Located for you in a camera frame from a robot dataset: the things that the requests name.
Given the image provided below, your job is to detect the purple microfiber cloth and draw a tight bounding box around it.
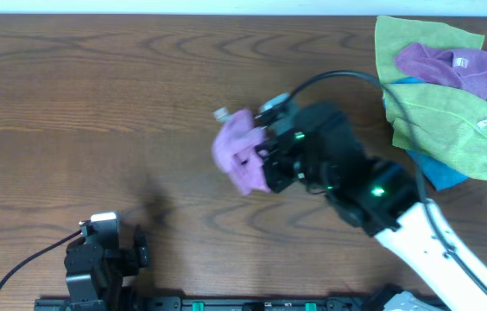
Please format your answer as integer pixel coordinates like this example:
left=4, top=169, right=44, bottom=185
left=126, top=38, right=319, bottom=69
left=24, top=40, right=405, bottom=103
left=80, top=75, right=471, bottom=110
left=212, top=109, right=270, bottom=195

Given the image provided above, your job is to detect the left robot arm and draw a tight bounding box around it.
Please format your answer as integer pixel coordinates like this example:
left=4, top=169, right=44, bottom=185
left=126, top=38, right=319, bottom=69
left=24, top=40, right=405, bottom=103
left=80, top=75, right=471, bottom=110
left=64, top=219, right=150, bottom=310

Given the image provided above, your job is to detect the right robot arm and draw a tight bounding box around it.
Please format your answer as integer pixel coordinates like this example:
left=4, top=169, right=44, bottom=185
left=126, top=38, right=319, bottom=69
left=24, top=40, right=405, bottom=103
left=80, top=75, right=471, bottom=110
left=256, top=102, right=487, bottom=310

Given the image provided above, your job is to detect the blue cloth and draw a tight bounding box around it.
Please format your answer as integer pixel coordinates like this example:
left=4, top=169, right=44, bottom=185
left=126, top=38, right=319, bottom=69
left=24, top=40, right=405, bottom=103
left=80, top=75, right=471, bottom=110
left=383, top=78, right=468, bottom=191

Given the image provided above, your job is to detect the large green cloth top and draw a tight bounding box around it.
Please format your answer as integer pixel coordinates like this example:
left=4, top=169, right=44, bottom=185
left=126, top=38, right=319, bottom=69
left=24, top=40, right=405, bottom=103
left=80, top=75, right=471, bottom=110
left=374, top=16, right=485, bottom=84

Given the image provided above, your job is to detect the green cloth with label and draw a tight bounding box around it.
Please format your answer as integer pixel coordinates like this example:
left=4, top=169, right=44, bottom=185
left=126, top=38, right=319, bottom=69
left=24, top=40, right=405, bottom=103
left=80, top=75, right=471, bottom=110
left=383, top=83, right=487, bottom=181

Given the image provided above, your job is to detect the purple cloth with label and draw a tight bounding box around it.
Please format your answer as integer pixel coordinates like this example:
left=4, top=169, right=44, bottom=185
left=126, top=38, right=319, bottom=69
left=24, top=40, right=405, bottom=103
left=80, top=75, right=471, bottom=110
left=395, top=42, right=487, bottom=99

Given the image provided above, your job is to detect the left black cable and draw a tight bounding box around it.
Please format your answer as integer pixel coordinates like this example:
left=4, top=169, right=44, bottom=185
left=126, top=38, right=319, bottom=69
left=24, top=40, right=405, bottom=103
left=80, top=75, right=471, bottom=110
left=0, top=229, right=83, bottom=311

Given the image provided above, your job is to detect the black cable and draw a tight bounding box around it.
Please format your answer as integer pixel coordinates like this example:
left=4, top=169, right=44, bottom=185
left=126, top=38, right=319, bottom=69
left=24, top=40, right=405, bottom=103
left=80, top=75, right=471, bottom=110
left=288, top=70, right=487, bottom=311
left=0, top=229, right=83, bottom=311

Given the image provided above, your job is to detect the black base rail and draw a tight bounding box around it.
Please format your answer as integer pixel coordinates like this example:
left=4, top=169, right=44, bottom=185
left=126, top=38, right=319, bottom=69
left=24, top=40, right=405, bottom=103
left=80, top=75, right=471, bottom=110
left=34, top=284, right=452, bottom=311

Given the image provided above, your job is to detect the right black cable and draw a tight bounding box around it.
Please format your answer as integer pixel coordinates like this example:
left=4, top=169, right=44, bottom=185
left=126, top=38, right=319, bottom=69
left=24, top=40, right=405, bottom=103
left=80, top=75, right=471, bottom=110
left=288, top=70, right=487, bottom=311

